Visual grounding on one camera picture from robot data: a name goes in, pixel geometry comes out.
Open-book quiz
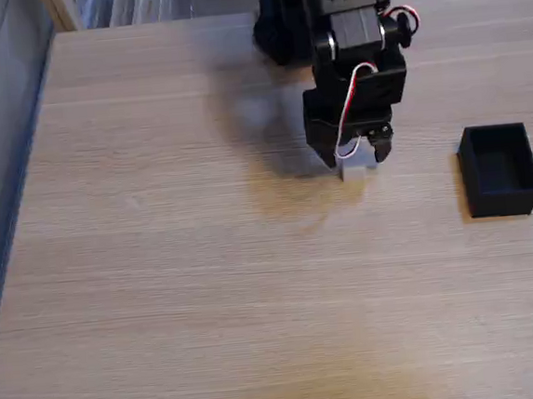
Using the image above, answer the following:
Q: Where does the stack of pale panels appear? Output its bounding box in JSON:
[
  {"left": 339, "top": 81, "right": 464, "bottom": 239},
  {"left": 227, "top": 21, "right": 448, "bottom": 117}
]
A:
[{"left": 75, "top": 0, "right": 192, "bottom": 31}]

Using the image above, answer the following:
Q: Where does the wooden frame post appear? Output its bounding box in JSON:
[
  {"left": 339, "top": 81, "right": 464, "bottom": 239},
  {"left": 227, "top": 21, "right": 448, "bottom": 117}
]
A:
[{"left": 40, "top": 0, "right": 79, "bottom": 35}]

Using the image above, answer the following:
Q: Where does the red white servo cable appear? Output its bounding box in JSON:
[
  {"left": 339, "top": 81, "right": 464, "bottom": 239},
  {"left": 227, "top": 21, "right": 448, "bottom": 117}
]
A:
[{"left": 326, "top": 60, "right": 386, "bottom": 161}]

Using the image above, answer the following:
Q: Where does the white cube block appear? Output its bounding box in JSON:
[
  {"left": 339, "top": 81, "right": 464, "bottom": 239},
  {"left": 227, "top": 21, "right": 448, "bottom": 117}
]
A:
[{"left": 338, "top": 147, "right": 380, "bottom": 183}]

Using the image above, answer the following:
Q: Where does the black open box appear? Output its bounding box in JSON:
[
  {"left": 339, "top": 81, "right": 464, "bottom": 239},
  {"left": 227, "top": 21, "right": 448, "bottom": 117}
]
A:
[{"left": 456, "top": 120, "right": 533, "bottom": 221}]

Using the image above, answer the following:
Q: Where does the red white wrist cable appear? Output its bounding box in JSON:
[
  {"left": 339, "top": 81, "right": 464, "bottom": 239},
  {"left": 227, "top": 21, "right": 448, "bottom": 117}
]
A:
[{"left": 380, "top": 3, "right": 423, "bottom": 39}]

